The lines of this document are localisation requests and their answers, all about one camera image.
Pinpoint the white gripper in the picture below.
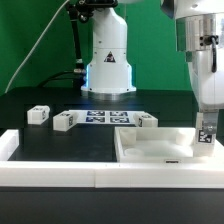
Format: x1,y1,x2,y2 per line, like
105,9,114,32
186,49,224,135

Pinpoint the white square tabletop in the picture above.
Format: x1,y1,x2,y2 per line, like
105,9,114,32
114,127,224,163

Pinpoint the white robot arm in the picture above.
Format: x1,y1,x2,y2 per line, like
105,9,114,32
78,0,224,135

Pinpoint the white fiducial marker sheet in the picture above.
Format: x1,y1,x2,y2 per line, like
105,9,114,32
74,110,136,125

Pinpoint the white U-shaped fence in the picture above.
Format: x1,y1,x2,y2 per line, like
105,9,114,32
0,130,224,189

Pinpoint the black cable bundle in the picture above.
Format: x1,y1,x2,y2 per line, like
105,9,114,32
37,2,88,89

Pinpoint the white cable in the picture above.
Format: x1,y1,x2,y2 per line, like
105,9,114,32
4,0,72,95

